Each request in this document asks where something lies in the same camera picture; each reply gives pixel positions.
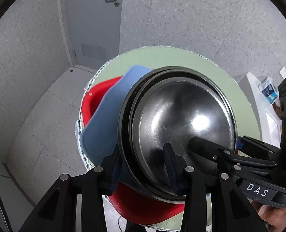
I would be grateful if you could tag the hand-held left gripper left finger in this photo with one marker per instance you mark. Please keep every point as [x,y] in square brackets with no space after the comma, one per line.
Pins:
[115,174]

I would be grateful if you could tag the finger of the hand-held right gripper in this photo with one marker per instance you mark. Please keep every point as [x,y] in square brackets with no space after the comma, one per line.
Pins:
[205,147]
[254,146]

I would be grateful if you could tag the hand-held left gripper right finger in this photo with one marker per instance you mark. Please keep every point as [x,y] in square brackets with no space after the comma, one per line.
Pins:
[172,174]

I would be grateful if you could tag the red plastic basin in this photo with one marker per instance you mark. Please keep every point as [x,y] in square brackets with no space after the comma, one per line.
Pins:
[145,207]

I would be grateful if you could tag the large steel bowl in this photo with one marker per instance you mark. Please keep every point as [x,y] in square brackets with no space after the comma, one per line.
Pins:
[123,125]

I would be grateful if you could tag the blue square plate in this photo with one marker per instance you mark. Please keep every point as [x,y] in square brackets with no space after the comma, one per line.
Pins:
[109,116]

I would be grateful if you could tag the person's right hand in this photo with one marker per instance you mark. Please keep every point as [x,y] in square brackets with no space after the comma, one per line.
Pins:
[273,216]

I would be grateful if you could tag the blue and white tissue pack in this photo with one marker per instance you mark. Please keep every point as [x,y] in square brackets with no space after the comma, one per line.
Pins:
[268,90]

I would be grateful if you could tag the white vanity counter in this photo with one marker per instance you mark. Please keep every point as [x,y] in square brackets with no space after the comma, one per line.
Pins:
[256,106]

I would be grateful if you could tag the green round table mat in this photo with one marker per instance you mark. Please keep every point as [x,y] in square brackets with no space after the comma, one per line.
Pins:
[181,58]

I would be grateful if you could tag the grey door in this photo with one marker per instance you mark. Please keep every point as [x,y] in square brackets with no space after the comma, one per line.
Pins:
[92,24]

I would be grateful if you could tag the white wall socket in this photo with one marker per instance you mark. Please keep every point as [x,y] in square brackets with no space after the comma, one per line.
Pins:
[283,72]

